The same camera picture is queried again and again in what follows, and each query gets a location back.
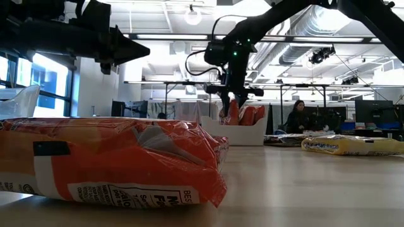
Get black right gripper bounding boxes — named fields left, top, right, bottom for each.
left=203, top=42, right=264, bottom=117

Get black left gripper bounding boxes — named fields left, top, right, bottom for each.
left=64, top=28, right=151, bottom=76

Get black spicy noodles pack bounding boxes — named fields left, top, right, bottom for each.
left=263, top=133, right=312, bottom=148

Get yellow creamy chicken ramen pack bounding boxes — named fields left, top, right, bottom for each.
left=300, top=134, right=404, bottom=156

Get white plastic bin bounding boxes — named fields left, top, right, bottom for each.
left=201, top=105, right=270, bottom=147

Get black computer monitor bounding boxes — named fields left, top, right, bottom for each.
left=311, top=106, right=348, bottom=130
left=355, top=100, right=395, bottom=124
left=110, top=100, right=127, bottom=118

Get seated person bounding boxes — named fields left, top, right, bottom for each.
left=285, top=100, right=316, bottom=135

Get round ceiling lamp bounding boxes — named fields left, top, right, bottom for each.
left=184, top=8, right=203, bottom=26

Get large window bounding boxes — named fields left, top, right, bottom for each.
left=0, top=52, right=75, bottom=118

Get clear plastic bin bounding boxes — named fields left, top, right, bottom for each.
left=0, top=84, right=41, bottom=120

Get black ceiling light rail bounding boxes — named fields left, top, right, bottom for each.
left=122, top=32, right=392, bottom=45

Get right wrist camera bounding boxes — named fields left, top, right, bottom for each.
left=203, top=42, right=229, bottom=67

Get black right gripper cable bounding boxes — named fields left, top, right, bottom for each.
left=184, top=14, right=249, bottom=77

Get silver ceiling duct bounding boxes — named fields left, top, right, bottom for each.
left=277, top=4, right=357, bottom=66

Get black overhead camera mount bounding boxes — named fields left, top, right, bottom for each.
left=340, top=74, right=360, bottom=86
left=308, top=45, right=336, bottom=66

